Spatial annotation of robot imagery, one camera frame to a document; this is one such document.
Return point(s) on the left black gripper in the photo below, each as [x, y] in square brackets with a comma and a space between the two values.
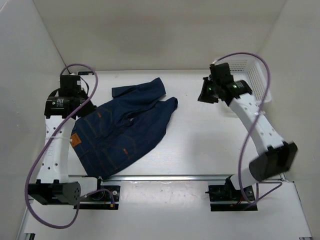
[90, 107]

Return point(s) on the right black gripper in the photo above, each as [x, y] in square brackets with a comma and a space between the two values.
[203, 97]

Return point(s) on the dark blue denim trousers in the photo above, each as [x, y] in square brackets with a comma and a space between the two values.
[123, 130]

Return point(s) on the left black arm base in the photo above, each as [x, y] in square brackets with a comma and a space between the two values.
[107, 197]

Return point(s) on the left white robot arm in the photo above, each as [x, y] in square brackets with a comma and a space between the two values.
[63, 106]

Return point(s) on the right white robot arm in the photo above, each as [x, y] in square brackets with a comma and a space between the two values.
[274, 155]

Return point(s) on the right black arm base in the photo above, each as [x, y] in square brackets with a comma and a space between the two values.
[225, 198]

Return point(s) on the white perforated plastic basket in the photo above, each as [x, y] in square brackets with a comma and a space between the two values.
[251, 70]

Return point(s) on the aluminium rail frame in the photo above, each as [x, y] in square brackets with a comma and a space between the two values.
[178, 208]

